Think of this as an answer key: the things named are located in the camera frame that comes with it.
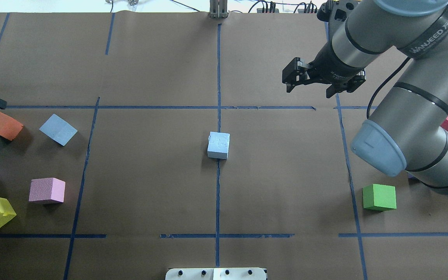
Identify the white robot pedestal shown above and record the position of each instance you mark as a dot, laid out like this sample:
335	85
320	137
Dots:
233	273

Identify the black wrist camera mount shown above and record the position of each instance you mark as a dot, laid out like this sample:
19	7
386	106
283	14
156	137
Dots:
336	10

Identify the aluminium frame post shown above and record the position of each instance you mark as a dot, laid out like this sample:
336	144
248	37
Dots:
218	9

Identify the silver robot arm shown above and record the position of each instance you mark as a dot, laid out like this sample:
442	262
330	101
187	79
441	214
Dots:
404	132

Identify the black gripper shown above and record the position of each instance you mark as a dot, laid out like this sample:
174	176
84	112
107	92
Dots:
329	66

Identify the light blue foam cube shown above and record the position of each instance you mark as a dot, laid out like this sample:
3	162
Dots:
58	130
218	145

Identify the green foam cube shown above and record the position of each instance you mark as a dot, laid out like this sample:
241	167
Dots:
379	197

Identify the orange foam cube far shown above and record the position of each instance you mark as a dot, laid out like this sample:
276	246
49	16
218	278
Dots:
9	127

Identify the pink foam cube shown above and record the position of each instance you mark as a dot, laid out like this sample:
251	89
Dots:
47	191

